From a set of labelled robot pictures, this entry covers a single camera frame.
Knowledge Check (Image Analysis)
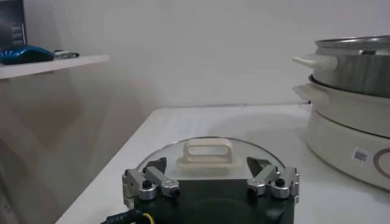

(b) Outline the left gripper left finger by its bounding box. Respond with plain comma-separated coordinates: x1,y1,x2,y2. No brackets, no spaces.
122,156,180,201

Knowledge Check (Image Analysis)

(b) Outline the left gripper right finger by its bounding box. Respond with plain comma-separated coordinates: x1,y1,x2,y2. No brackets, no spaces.
246,156,301,204

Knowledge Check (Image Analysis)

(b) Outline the glass lid with white handle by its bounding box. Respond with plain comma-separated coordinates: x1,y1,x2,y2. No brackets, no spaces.
136,136,286,181

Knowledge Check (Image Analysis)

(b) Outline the white electric cooker base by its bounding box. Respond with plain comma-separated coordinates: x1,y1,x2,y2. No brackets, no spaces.
306,108,390,192

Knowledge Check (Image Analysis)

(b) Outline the white side table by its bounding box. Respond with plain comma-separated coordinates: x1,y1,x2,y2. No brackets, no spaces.
0,54,110,80

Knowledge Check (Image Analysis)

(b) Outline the blue computer mouse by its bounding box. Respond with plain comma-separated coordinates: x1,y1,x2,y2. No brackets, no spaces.
0,45,55,65

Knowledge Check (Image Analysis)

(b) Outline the dark monitor screen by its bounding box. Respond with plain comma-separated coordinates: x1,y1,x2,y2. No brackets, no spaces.
0,0,27,51

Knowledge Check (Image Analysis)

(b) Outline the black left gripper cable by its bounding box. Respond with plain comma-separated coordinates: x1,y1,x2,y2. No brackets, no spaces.
100,209,156,224

